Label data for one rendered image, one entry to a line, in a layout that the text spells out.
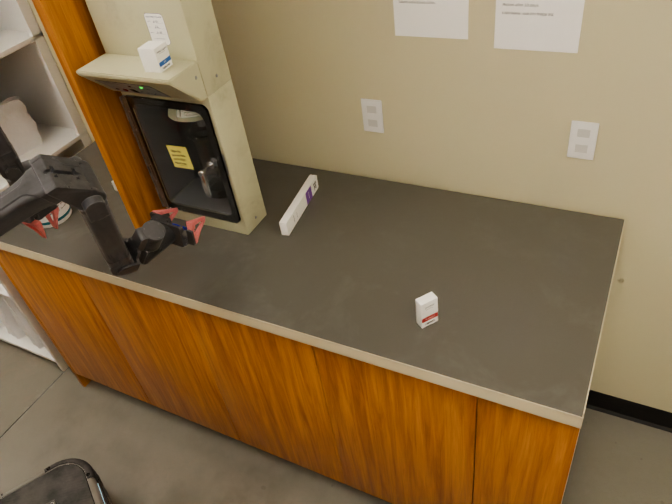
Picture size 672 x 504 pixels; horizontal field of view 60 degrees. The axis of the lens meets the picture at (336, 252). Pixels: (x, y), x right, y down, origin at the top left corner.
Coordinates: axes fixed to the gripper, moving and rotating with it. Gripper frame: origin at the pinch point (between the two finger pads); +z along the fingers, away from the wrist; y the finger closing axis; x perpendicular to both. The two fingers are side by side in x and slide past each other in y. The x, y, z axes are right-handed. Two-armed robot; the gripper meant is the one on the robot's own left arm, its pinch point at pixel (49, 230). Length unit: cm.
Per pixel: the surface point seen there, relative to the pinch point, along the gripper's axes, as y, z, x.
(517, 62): 76, -25, -115
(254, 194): 40, 6, -45
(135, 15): 33, -51, -30
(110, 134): 27.2, -17.7, -8.4
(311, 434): 5, 74, -72
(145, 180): 32.5, 2.4, -8.3
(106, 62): 27, -41, -19
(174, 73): 25, -41, -44
